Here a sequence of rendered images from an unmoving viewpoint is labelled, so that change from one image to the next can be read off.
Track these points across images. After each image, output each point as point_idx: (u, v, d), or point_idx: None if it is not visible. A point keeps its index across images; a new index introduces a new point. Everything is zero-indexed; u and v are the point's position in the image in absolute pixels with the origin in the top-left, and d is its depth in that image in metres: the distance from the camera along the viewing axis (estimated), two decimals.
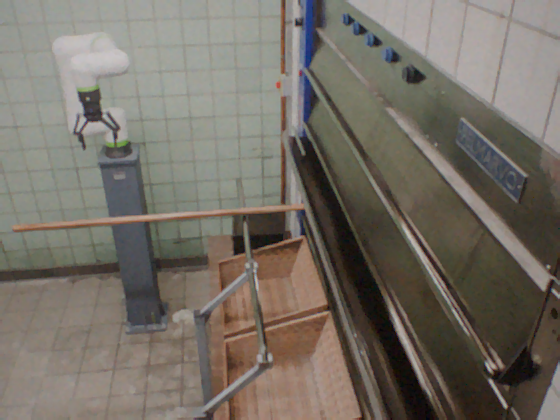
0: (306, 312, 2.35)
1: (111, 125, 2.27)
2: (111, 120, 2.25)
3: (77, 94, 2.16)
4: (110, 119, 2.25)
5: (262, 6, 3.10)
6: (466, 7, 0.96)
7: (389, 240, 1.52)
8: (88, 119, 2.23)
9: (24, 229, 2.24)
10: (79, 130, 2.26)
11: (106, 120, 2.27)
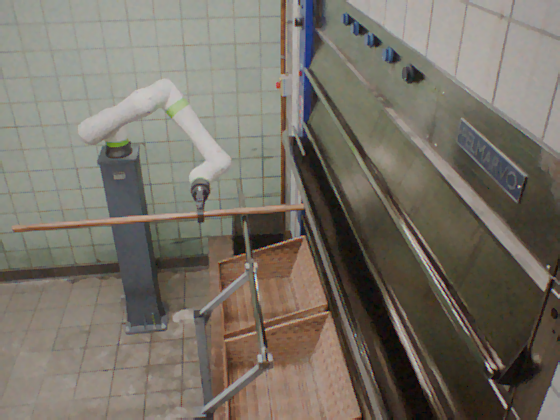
0: (306, 312, 2.35)
1: (199, 200, 2.38)
2: (197, 193, 2.40)
3: None
4: (197, 193, 2.40)
5: (262, 6, 3.10)
6: (466, 7, 0.96)
7: (389, 240, 1.52)
8: (196, 203, 2.45)
9: (24, 229, 2.24)
10: None
11: (201, 198, 2.41)
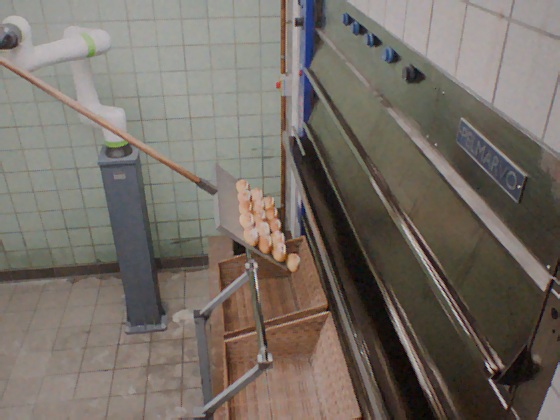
0: (306, 312, 2.35)
1: None
2: None
3: None
4: (0, 31, 1.94)
5: (262, 6, 3.10)
6: (466, 7, 0.96)
7: (389, 240, 1.52)
8: None
9: None
10: None
11: (1, 40, 1.95)
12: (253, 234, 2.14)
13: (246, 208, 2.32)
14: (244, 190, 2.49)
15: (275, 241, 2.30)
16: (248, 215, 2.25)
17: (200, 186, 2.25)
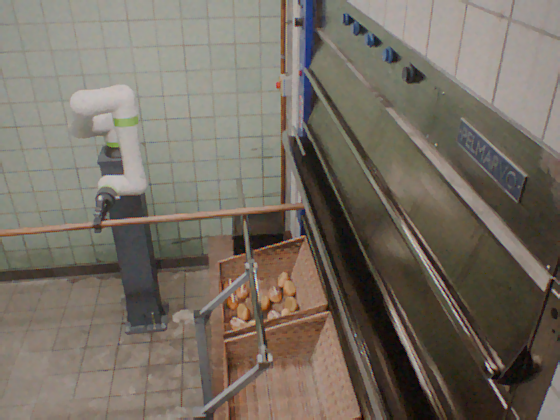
0: (306, 312, 2.35)
1: None
2: (96, 203, 2.35)
3: None
4: (97, 202, 2.36)
5: (262, 6, 3.10)
6: (466, 7, 0.96)
7: (389, 240, 1.52)
8: None
9: None
10: None
11: (101, 207, 2.36)
12: None
13: (267, 308, 2.66)
14: (241, 295, 2.74)
15: None
16: None
17: None
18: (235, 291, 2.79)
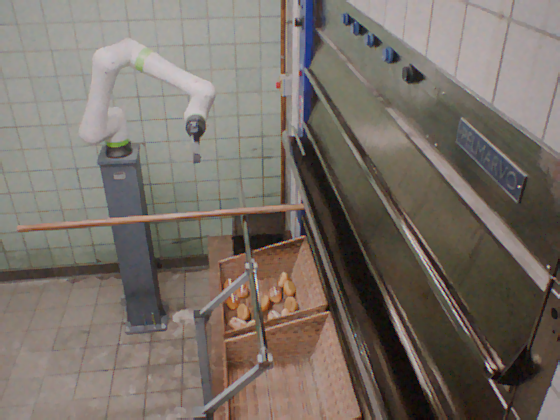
0: (306, 312, 2.35)
1: None
2: None
3: None
4: None
5: (262, 6, 3.10)
6: (466, 7, 0.96)
7: (389, 240, 1.52)
8: (191, 139, 2.36)
9: (29, 229, 2.24)
10: (195, 154, 2.34)
11: None
12: None
13: (267, 308, 2.66)
14: (241, 295, 2.74)
15: None
16: None
17: None
18: (235, 291, 2.79)
